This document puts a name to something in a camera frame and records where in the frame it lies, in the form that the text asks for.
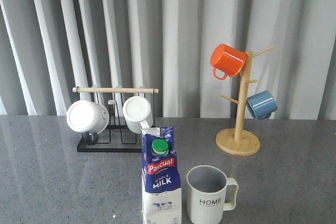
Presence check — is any orange enamel mug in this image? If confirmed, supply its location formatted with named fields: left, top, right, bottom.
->
left=211, top=44, right=247, bottom=80

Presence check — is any grey pleated curtain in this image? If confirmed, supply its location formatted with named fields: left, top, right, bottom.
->
left=1, top=0, right=335, bottom=120

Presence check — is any white ribbed mug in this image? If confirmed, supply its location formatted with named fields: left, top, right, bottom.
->
left=122, top=96, right=153, bottom=134

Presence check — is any cream ribbed HOME mug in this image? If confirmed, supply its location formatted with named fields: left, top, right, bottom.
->
left=186, top=165, right=239, bottom=223

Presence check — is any blue enamel mug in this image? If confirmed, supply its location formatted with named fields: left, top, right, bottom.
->
left=246, top=90, right=278, bottom=121

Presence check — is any wooden mug tree stand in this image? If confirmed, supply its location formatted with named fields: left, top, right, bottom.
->
left=216, top=45, right=275, bottom=156

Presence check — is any white smiley face mug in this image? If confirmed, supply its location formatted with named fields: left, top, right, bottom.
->
left=66, top=100, right=109, bottom=145

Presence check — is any blue white milk carton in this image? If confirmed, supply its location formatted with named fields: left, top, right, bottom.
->
left=142, top=127, right=182, bottom=224

